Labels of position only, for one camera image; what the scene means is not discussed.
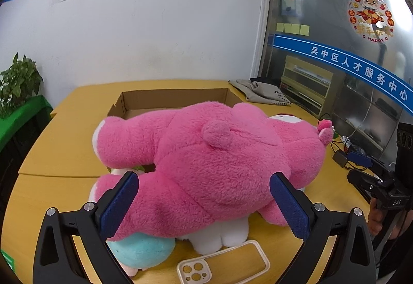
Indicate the yellow sticky note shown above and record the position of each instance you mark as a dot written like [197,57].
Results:
[304,30]
[296,29]
[280,28]
[288,28]

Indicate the beige cloth bag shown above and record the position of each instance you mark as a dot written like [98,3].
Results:
[258,93]

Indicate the yellow shelf unit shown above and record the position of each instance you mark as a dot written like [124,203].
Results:
[306,83]

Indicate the pink plush bear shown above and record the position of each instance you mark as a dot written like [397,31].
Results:
[209,158]

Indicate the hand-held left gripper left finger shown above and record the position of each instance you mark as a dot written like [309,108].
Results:
[119,203]

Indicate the large potted green plant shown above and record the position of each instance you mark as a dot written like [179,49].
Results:
[17,83]

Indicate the white panda plush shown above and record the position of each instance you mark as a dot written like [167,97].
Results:
[222,234]

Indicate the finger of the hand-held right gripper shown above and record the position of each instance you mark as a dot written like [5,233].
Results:
[359,181]
[358,157]

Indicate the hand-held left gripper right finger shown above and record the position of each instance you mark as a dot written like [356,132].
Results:
[290,206]

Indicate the blue window banner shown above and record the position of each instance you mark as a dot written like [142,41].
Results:
[338,59]

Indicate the cardboard box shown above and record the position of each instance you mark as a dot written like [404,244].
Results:
[142,103]

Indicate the person's right hand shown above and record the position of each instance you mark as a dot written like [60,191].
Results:
[375,219]

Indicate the mint green plush toy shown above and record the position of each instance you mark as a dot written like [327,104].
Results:
[142,250]

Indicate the round festive window sticker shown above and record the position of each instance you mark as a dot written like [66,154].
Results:
[371,17]

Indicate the clear white phone case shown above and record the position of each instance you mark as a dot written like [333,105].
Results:
[196,271]

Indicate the white power strip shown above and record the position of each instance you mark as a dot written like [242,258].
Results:
[347,140]

